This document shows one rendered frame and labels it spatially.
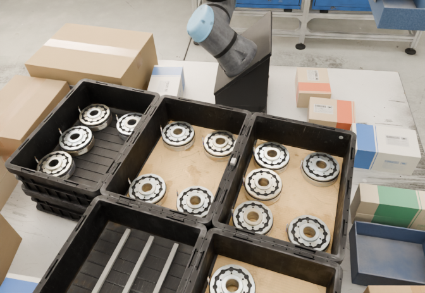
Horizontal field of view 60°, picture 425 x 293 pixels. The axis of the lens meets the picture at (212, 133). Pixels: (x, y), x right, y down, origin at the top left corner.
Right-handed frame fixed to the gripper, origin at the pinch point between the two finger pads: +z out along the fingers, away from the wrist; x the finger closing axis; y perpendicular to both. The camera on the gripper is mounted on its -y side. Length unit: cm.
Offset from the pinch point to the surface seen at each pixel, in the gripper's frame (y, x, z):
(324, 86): 3.9, -14.5, 32.8
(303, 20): -138, -21, 86
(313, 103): 14.2, -18.9, 32.3
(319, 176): 54, -18, 24
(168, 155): 50, -63, 21
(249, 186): 60, -37, 22
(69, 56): 12, -109, 9
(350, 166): 55, -11, 18
